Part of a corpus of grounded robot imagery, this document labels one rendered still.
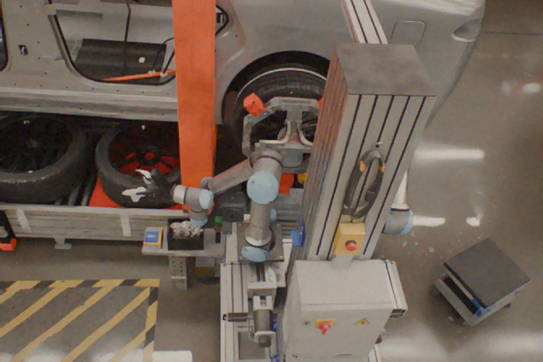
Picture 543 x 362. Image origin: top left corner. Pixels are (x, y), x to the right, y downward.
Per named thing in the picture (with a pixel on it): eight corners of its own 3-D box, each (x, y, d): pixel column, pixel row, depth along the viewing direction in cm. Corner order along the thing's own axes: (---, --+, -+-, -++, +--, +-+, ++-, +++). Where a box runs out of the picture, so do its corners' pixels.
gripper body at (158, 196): (145, 202, 212) (172, 208, 211) (143, 187, 206) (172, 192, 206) (151, 191, 218) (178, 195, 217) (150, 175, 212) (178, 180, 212)
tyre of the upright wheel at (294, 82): (232, 61, 290) (236, 144, 337) (230, 86, 274) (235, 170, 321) (347, 61, 292) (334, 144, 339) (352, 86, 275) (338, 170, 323)
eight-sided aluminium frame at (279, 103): (327, 167, 319) (344, 100, 280) (328, 175, 314) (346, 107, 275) (240, 163, 314) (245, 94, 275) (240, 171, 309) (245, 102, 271)
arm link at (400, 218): (375, 229, 248) (385, 118, 243) (405, 232, 249) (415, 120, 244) (381, 236, 236) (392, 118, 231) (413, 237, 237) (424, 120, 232)
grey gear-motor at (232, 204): (245, 191, 365) (247, 156, 340) (244, 238, 335) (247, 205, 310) (220, 189, 363) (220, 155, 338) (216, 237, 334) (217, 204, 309)
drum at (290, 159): (300, 142, 303) (303, 125, 293) (301, 169, 288) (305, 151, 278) (276, 141, 302) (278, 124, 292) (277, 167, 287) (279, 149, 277)
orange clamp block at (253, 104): (263, 102, 281) (253, 92, 276) (264, 111, 276) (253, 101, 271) (254, 108, 284) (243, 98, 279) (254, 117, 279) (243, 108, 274)
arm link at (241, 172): (274, 132, 202) (195, 177, 230) (269, 151, 194) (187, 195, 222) (292, 150, 207) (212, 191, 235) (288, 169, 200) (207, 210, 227)
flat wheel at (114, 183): (189, 133, 373) (188, 109, 356) (211, 201, 330) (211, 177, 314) (95, 148, 354) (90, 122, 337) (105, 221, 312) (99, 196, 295)
